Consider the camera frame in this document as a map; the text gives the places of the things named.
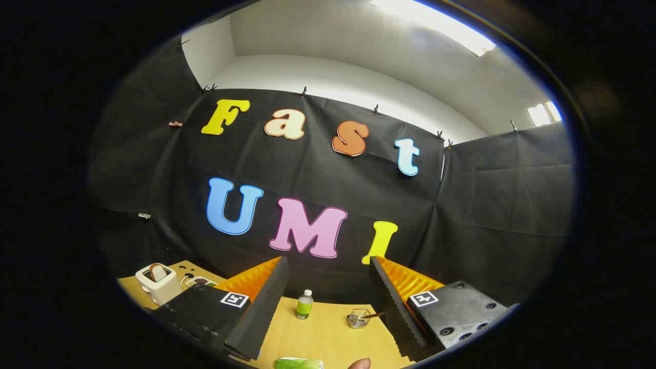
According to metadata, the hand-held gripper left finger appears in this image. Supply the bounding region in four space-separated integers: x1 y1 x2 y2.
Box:
151 256 289 362

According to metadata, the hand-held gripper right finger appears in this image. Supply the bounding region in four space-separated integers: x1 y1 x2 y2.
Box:
370 255 513 359

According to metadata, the green label plastic bottle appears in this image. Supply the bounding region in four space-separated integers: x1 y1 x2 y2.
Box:
295 290 314 320

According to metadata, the white square plate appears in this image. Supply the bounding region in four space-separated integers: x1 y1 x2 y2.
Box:
274 357 324 369

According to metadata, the white toaster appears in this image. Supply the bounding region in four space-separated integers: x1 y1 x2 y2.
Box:
135 263 182 306

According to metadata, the ceiling light panel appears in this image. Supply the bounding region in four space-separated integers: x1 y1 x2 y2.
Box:
528 101 563 127

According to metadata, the metal wire basket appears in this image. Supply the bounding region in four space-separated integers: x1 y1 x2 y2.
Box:
347 309 372 329

